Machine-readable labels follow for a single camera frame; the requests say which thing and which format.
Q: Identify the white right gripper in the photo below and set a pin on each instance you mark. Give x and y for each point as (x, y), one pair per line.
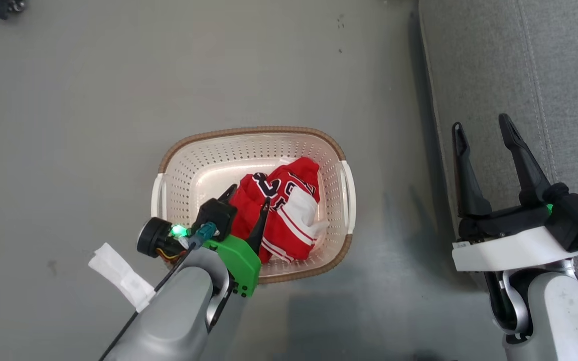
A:
(510, 250)

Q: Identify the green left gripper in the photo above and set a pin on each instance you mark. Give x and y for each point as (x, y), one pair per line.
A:
(239, 260)

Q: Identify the red and white jersey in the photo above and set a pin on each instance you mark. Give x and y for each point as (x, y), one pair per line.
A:
(289, 210)

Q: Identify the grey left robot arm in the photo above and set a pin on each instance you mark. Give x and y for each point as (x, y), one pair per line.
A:
(178, 316)

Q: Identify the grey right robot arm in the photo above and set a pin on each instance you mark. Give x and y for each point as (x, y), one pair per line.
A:
(560, 316)

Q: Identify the grey fabric sofa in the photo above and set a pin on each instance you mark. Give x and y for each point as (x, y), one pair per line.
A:
(545, 75)

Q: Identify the beige perforated laundry basket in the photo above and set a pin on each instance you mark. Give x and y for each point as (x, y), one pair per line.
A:
(208, 160)

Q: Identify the white paper tag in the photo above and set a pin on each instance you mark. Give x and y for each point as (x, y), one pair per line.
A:
(123, 276)

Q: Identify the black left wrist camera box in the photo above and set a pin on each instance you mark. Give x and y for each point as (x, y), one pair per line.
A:
(213, 215)

